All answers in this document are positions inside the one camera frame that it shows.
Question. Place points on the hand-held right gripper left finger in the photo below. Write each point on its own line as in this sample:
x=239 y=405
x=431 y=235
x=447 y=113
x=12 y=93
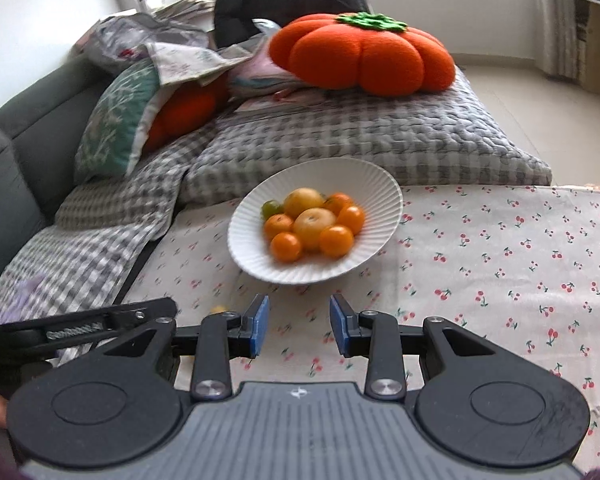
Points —
x=256 y=327

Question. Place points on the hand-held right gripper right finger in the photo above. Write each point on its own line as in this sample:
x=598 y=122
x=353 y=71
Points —
x=341 y=327

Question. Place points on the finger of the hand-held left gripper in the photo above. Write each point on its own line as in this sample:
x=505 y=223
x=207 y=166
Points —
x=80 y=332

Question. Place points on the small yellow-green citrus fruit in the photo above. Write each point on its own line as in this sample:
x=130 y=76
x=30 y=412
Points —
x=219 y=310

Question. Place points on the white ribbed bowl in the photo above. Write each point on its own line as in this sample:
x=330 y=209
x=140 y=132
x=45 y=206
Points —
x=250 y=265

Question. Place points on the small smooth orange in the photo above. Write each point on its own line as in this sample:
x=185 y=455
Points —
x=336 y=241
x=286 y=247
x=352 y=218

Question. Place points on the orange tangerine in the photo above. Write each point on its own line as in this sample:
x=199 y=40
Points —
x=277 y=226
x=336 y=202

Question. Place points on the small green citrus fruit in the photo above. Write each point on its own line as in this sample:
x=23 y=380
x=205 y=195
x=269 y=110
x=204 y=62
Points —
x=271 y=208

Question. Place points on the lavender fluffy cloth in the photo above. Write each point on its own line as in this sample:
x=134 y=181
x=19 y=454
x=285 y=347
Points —
x=25 y=292

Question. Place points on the grey checkered sofa cover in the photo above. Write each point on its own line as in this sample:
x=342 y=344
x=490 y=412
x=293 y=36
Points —
x=90 y=240

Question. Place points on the cherry print tablecloth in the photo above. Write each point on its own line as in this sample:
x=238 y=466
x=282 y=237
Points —
x=480 y=280

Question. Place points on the grey sofa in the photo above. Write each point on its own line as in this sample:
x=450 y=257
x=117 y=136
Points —
x=15 y=160

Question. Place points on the green branch pattern pillow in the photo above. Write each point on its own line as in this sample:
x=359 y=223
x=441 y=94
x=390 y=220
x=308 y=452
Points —
x=110 y=120

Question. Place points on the stack of magazines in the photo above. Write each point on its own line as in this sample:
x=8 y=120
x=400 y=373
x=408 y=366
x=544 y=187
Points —
x=270 y=105

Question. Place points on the plain orange cushion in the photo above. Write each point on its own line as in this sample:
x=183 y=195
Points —
x=185 y=110

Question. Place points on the pink plastic bag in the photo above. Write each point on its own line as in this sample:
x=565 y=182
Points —
x=260 y=75

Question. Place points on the orange pumpkin cushion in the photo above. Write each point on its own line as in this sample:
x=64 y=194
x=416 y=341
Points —
x=360 y=60

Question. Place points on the floral print cloth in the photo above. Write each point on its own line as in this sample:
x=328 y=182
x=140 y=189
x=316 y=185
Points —
x=190 y=62

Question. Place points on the pink book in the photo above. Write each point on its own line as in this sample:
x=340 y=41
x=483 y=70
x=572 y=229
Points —
x=86 y=40

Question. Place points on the grey floral bag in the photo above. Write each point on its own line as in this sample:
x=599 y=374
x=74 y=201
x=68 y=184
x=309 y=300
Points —
x=135 y=35

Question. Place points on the pile of papers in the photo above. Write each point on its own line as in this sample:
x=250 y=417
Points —
x=185 y=7

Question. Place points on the beige curtain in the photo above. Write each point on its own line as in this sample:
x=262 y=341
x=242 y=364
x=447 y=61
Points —
x=555 y=15

